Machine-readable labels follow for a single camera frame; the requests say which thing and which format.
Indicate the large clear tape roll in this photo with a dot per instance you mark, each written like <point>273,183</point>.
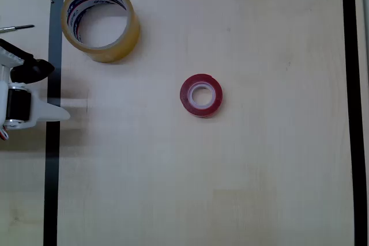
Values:
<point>131,41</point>

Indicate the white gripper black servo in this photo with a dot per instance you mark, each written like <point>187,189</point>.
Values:
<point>19,104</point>

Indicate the thin black-tipped screwdriver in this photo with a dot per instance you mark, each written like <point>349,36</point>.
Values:
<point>20,27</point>

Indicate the small red tape roll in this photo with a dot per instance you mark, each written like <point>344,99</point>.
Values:
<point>186,93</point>

